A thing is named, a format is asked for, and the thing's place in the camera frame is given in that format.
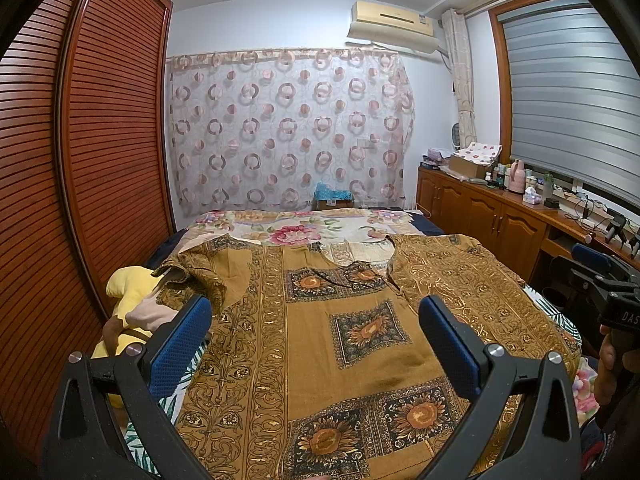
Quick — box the brown gold patterned garment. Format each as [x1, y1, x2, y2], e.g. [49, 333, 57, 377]
[157, 235, 580, 479]

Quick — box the person right hand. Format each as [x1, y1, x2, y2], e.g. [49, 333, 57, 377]
[593, 325, 617, 406]

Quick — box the palm leaf print sheet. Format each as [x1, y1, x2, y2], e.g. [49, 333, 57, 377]
[124, 342, 206, 478]

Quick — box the long wooden sideboard cabinet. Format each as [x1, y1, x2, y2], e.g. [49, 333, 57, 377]
[415, 164, 640, 283]

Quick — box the pale pink cloth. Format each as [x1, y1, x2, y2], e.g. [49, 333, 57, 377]
[125, 292, 177, 333]

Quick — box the yellow plush toy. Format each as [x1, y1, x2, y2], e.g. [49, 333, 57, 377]
[91, 266, 160, 359]

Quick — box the pink thermos jug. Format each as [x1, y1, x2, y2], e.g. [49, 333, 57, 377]
[508, 159, 526, 195]

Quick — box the cardboard box with paper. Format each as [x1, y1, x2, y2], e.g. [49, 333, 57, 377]
[448, 142, 502, 179]

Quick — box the grey window roller blind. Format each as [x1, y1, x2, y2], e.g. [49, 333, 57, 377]
[497, 0, 639, 202]

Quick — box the small grey desk fan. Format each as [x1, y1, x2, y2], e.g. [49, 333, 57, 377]
[451, 122, 461, 150]

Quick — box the floral quilt bedspread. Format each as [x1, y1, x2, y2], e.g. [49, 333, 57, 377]
[175, 208, 421, 268]

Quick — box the wooden louvered wardrobe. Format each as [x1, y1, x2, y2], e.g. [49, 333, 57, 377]
[1, 0, 175, 463]

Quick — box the beige tied window curtain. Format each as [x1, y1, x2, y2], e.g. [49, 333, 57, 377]
[440, 9, 477, 148]

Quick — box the blue item on box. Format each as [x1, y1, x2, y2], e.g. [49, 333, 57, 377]
[312, 182, 355, 210]

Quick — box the circle patterned wall curtain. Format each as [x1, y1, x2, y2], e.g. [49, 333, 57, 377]
[166, 48, 415, 217]

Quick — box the beige wall air conditioner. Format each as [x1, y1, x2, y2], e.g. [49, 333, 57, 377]
[347, 1, 440, 53]

